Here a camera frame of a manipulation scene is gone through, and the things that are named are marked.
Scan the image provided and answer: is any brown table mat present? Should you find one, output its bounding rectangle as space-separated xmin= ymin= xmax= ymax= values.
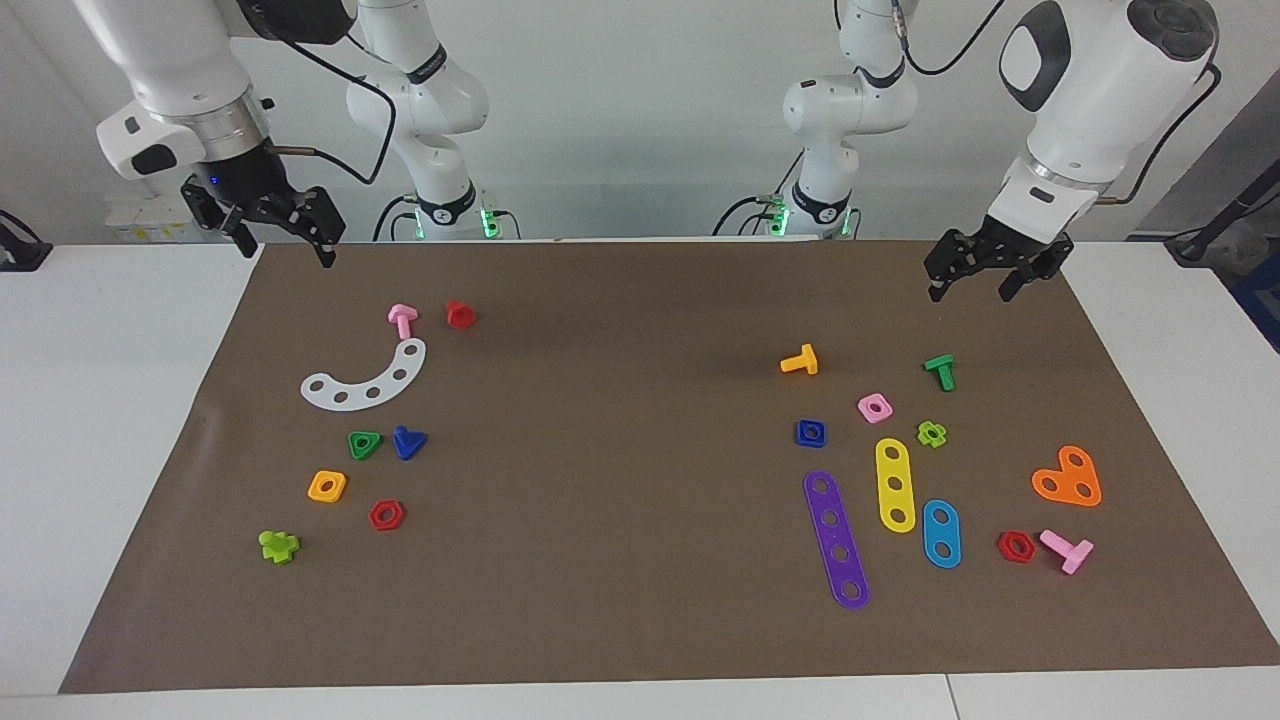
xmin=58 ymin=240 xmax=1280 ymax=695

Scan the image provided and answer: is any yellow three-hole strip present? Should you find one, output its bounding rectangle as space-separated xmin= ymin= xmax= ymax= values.
xmin=875 ymin=438 xmax=918 ymax=534

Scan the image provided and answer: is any purple four-hole strip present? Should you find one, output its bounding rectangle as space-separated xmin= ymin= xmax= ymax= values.
xmin=803 ymin=470 xmax=871 ymax=610

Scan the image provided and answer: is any black stand with cable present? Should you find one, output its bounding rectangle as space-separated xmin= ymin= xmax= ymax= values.
xmin=1165 ymin=160 xmax=1280 ymax=266

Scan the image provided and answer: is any orange heart-shaped plate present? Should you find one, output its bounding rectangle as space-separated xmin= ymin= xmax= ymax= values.
xmin=1031 ymin=445 xmax=1103 ymax=508

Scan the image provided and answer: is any white box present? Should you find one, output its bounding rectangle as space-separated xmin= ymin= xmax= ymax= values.
xmin=105 ymin=193 xmax=216 ymax=244

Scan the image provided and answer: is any blue two-hole strip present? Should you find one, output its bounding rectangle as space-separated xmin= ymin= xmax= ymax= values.
xmin=922 ymin=499 xmax=963 ymax=569

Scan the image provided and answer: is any white curved perforated plate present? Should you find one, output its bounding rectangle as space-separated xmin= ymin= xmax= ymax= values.
xmin=300 ymin=337 xmax=428 ymax=412

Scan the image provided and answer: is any blue crate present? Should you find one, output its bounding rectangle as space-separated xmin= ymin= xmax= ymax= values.
xmin=1232 ymin=250 xmax=1280 ymax=351

